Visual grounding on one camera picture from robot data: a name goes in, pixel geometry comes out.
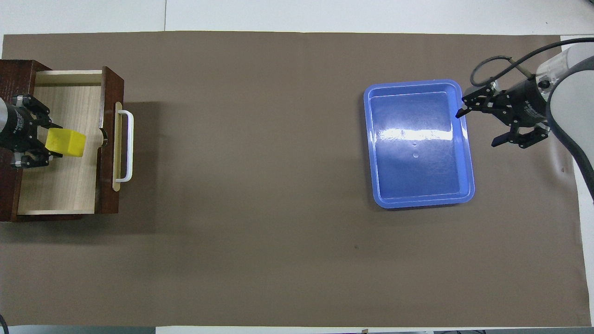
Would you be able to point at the dark wooden drawer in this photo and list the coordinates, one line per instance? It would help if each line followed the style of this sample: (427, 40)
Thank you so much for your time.
(69, 185)

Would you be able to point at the yellow cube block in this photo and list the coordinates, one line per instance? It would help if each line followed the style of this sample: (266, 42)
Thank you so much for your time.
(67, 143)

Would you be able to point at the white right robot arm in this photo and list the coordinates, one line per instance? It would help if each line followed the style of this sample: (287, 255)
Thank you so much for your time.
(571, 93)

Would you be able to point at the dark wooden drawer cabinet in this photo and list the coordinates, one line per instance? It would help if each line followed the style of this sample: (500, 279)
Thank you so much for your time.
(18, 74)

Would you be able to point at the blue plastic tray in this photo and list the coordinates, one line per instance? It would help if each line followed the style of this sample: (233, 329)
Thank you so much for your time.
(417, 176)

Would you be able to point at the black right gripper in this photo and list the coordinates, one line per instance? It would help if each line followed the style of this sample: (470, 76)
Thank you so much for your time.
(526, 104)

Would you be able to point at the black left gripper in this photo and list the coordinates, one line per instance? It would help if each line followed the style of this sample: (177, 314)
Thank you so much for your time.
(11, 127)

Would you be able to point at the brown paper table mat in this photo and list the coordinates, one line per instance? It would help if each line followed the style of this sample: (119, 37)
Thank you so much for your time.
(278, 185)

